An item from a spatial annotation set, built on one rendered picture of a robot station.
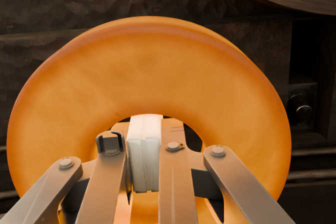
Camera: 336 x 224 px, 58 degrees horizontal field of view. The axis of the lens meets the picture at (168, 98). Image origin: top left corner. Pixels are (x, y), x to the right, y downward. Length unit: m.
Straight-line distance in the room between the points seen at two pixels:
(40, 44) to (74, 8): 0.07
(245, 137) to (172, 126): 0.04
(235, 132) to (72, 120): 0.08
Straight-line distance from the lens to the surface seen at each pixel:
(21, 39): 0.42
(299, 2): 0.31
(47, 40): 0.41
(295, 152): 0.43
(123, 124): 0.17
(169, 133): 0.15
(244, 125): 0.16
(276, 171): 0.18
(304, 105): 0.46
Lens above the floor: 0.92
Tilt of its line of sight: 20 degrees down
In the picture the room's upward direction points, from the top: 4 degrees counter-clockwise
